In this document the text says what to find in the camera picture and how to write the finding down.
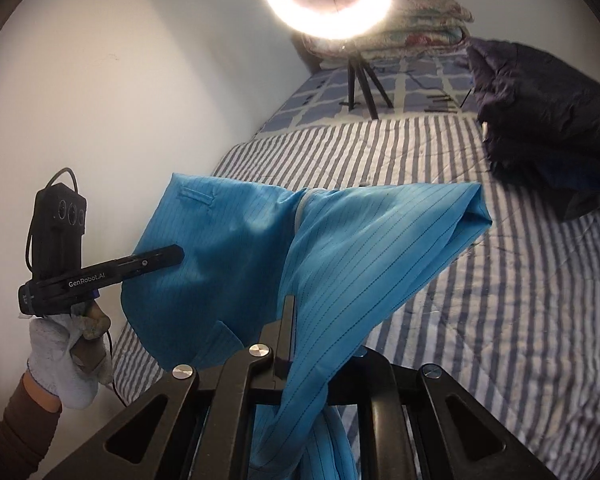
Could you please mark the person's left hand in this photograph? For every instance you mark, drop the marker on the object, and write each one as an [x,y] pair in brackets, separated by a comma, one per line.
[55,355]

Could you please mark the folded floral quilt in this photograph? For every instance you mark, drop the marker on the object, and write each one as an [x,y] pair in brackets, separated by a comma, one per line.
[430,15]

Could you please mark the grey white striped blanket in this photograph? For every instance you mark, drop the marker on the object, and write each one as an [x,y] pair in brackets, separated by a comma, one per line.
[480,310]

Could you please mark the pile of dark clothes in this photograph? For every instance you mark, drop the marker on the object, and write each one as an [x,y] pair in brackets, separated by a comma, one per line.
[540,110]

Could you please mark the black tripod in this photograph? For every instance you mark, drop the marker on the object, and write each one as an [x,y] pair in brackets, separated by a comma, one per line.
[354,80]

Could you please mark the blue checkered bed sheet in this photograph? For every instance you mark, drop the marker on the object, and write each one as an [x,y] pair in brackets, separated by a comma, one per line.
[320,105]

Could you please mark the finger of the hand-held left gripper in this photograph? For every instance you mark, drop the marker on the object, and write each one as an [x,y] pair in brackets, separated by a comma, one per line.
[145,262]

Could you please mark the blue pinstriped work garment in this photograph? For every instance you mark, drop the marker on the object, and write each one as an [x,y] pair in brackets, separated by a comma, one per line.
[370,240]

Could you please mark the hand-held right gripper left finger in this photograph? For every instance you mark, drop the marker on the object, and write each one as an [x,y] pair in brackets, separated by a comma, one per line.
[286,340]

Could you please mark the person's left forearm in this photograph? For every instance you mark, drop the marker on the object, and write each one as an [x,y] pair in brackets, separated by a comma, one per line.
[15,425]

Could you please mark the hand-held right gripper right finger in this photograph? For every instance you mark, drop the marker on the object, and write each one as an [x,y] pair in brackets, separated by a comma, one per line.
[380,375]

